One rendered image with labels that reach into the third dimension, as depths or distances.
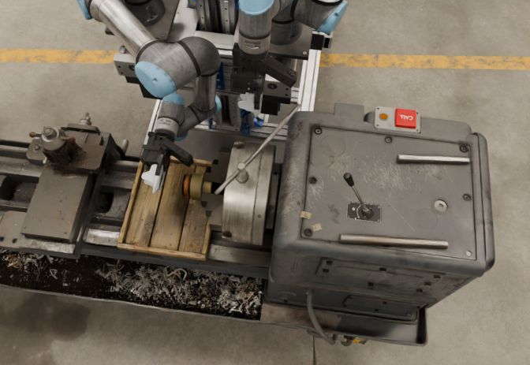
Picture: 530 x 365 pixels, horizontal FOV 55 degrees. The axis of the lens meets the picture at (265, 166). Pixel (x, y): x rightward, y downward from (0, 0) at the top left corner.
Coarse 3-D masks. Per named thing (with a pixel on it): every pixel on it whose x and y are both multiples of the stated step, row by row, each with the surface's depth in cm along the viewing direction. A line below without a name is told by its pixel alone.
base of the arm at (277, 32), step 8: (272, 24) 170; (280, 24) 168; (288, 24) 169; (296, 24) 171; (272, 32) 172; (280, 32) 171; (288, 32) 171; (296, 32) 174; (272, 40) 174; (280, 40) 173; (288, 40) 173; (296, 40) 176
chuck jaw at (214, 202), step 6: (204, 192) 156; (204, 198) 155; (210, 198) 155; (216, 198) 155; (222, 198) 155; (204, 204) 156; (210, 204) 154; (216, 204) 154; (210, 210) 153; (216, 210) 153; (210, 216) 156; (216, 216) 152; (210, 222) 151; (216, 222) 151; (210, 228) 153; (216, 228) 152; (222, 234) 152; (228, 234) 151
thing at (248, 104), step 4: (248, 96) 130; (252, 96) 130; (260, 96) 129; (244, 100) 132; (248, 100) 131; (252, 100) 131; (260, 100) 131; (240, 104) 133; (244, 104) 132; (248, 104) 132; (252, 104) 132; (260, 104) 133; (244, 108) 133; (248, 108) 133; (252, 108) 133; (252, 112) 134; (256, 112) 133; (256, 116) 136
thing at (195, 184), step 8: (184, 176) 158; (192, 176) 157; (200, 176) 157; (184, 184) 157; (192, 184) 156; (200, 184) 155; (208, 184) 157; (184, 192) 157; (192, 192) 156; (200, 192) 155; (208, 192) 157; (200, 200) 158
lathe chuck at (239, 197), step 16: (256, 144) 155; (240, 160) 147; (256, 160) 147; (256, 176) 144; (224, 192) 144; (240, 192) 143; (224, 208) 144; (240, 208) 144; (224, 224) 147; (240, 224) 146; (240, 240) 153
